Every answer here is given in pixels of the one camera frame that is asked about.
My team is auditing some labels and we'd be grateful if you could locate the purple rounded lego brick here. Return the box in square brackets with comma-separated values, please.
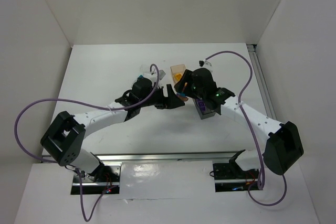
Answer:
[197, 100, 206, 111]

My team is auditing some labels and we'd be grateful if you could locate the yellow square lego brick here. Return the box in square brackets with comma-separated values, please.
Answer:
[174, 73, 182, 81]

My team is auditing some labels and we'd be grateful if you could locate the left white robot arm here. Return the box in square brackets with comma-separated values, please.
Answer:
[40, 77, 185, 181]

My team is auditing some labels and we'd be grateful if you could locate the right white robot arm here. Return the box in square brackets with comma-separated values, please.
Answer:
[174, 68, 304, 175]

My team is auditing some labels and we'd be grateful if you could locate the orange plastic container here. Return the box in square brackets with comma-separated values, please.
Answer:
[170, 64, 186, 84]

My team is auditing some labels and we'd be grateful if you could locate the grey plastic container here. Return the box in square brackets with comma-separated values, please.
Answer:
[193, 99, 216, 120]

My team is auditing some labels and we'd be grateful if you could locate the clear plastic container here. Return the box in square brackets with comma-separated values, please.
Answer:
[137, 65, 157, 81]

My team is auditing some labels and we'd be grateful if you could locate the right side aluminium rail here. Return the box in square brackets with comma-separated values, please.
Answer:
[246, 43, 289, 158]

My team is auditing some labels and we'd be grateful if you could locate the aluminium table rail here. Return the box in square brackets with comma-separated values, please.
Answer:
[40, 151, 245, 164]

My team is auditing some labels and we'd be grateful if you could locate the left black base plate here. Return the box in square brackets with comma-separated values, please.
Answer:
[81, 162, 121, 195]

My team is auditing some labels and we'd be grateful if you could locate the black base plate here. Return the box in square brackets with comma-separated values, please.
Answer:
[81, 162, 121, 195]
[209, 163, 259, 193]

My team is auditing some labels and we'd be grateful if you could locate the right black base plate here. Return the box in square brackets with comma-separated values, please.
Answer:
[209, 163, 259, 193]

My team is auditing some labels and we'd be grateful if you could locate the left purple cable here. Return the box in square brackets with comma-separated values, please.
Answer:
[14, 63, 161, 222]

